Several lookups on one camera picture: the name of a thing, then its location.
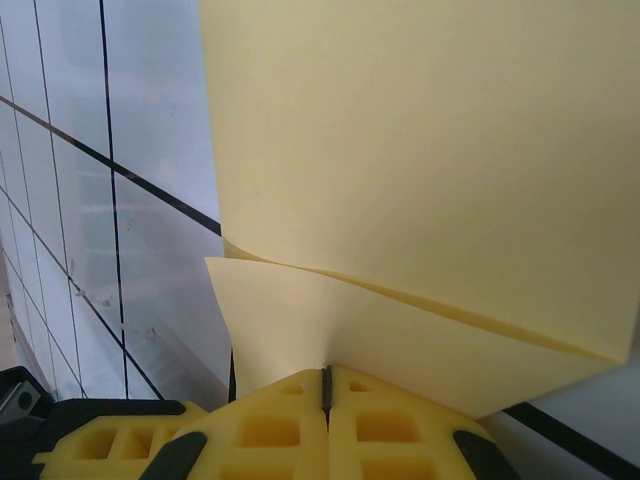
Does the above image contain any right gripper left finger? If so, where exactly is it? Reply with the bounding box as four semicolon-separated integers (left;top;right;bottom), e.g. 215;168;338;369
142;368;329;480

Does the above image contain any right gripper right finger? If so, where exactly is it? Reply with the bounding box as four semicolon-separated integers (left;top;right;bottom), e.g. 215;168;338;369
327;366;524;480

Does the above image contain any yellow paper sheet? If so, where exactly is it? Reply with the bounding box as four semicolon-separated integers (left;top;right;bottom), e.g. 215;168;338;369
197;0;640;420

